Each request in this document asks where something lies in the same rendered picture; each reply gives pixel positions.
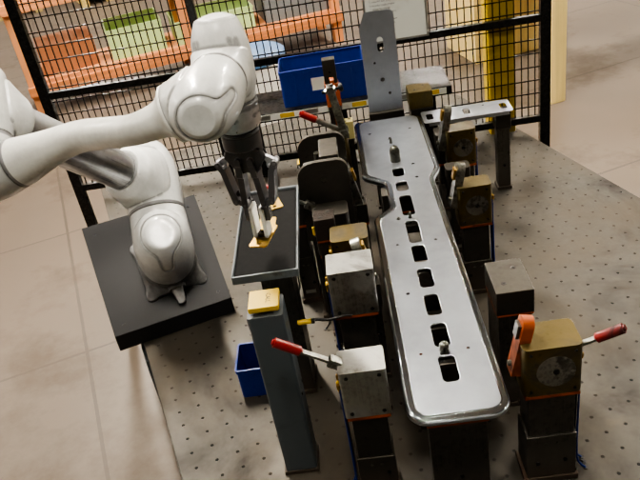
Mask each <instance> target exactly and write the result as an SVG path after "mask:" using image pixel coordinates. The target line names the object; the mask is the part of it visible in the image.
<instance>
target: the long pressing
mask: <svg viewBox="0 0 640 480"><path fill-rule="evenodd" d="M409 128H411V129H409ZM354 130H355V136H356V143H357V148H358V154H359V160H360V166H361V171H362V177H363V180H364V181H365V182H367V183H370V184H373V185H376V186H380V187H383V188H385V189H386V190H387V194H388V198H389V202H390V208H389V209H388V210H386V211H385V212H384V213H382V214H381V215H379V216H378V217H377V218H376V219H375V220H374V227H375V233H376V238H377V244H378V249H379V255H380V261H381V266H382V272H383V277H384V283H385V289H386V295H387V299H388V305H389V311H390V321H391V326H392V332H393V338H394V344H395V349H396V354H397V360H398V366H399V371H400V377H401V383H402V388H403V393H404V399H405V405H406V411H407V415H408V418H409V419H410V420H411V421H412V422H413V423H415V424H417V425H419V426H424V427H432V426H440V425H447V424H455V423H462V422H469V421H477V420H485V419H492V418H497V417H499V416H501V415H503V414H505V413H506V412H507V411H508V409H509V407H510V398H509V395H508V392H507V389H506V386H505V383H504V380H503V377H502V374H501V371H500V369H499V367H498V364H497V361H496V358H495V355H494V352H493V349H492V346H491V343H490V339H489V336H488V334H487V331H486V328H485V325H484V322H483V319H482V316H481V313H480V310H479V308H478V305H477V302H476V300H475V297H474V294H473V291H472V288H471V285H470V280H469V278H468V275H467V272H466V270H465V267H464V264H463V261H462V258H461V255H460V252H459V249H458V247H457V244H456V241H455V238H454V236H453V233H452V230H451V227H450V222H449V219H448V216H447V214H446V211H445V208H444V206H443V203H442V200H441V197H440V194H439V191H438V188H437V186H436V183H435V178H436V177H437V175H438V173H439V171H440V167H439V164H438V162H437V159H436V156H435V153H434V151H433V148H432V145H431V143H430V139H429V136H428V134H427V131H426V128H425V126H424V123H423V120H422V118H421V117H420V116H417V115H406V116H400V117H393V118H388V119H381V120H375V121H369V122H363V123H357V124H356V125H355V126H354ZM389 137H391V140H392V144H390V140H389ZM393 145H395V146H397V147H398V148H399V149H400V157H401V161H400V162H398V163H392V162H391V161H390V147H391V146H393ZM412 163H414V164H412ZM399 169H402V170H403V172H404V175H402V176H394V175H393V170H399ZM415 176H418V177H415ZM402 182H406V183H407V185H408V190H403V191H398V190H397V188H396V184H397V183H402ZM406 196H409V197H410V199H411V202H412V205H413V209H414V214H412V215H411V217H412V218H408V217H409V216H408V215H404V214H403V211H402V207H401V203H400V198H401V197H406ZM398 216H399V217H400V219H401V220H396V219H397V217H398ZM408 222H417V224H418V228H419V230H420V234H421V238H422V241H421V242H418V243H411V242H410V239H409V235H408V231H407V227H406V224H407V223H408ZM434 239H437V240H434ZM396 245H398V246H396ZM419 246H422V247H424V249H425V253H426V255H427V259H428V260H427V261H425V262H415V261H414V258H413V253H412V248H413V247H419ZM420 270H430V273H431V276H432V280H433V284H434V286H432V287H427V288H422V287H421V285H420V281H419V277H418V273H417V272H418V271H420ZM406 293H409V295H406ZM432 295H435V296H437V298H438V301H439V305H440V309H441V311H442V313H441V314H437V315H428V313H427V309H426V305H425V301H424V298H425V297H426V296H432ZM434 325H445V326H446V330H447V334H448V337H449V340H450V354H444V355H440V353H439V347H436V346H435V344H434V340H433V336H432V332H431V327H432V326H434ZM467 347H470V349H467ZM420 353H422V355H419V354H420ZM442 357H453V358H454V361H455V365H456V368H457V371H458V375H459V380H457V381H452V382H446V381H444V379H443V375H442V371H441V368H440V364H439V359H440V358H442Z"/></svg>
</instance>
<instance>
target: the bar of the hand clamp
mask: <svg viewBox="0 0 640 480"><path fill-rule="evenodd" d="M337 90H340V91H341V92H342V91H343V90H344V89H343V85H342V83H340V82H339V83H338V87H335V86H334V85H333V84H332V83H331V84H327V85H326V88H325V89H324V90H323V91H322V94H326V95H328V97H329V100H330V104H331V107H332V110H333V113H334V116H335V119H336V122H337V125H338V128H339V131H341V130H348V129H347V126H346V123H345V120H344V117H343V114H342V111H341V109H340V105H339V102H338V99H337V96H336V93H335V92H336V91H337Z"/></svg>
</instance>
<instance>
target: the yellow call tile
mask: <svg viewBox="0 0 640 480"><path fill-rule="evenodd" d="M279 299H280V290H279V288H276V289H269V290H256V291H250V295H249V304H248V313H249V314H252V313H258V312H265V311H272V310H279Z"/></svg>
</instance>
